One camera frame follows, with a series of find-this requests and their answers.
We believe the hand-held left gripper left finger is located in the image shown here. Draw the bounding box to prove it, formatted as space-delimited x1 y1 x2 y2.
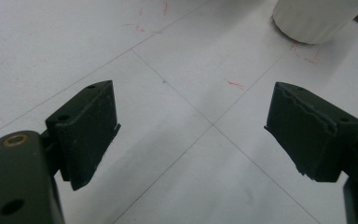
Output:
45 79 121 191

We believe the white cup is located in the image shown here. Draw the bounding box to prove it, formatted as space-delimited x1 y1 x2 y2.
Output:
271 0 358 45

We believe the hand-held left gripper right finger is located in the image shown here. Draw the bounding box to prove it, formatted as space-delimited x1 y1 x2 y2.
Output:
264 81 358 183

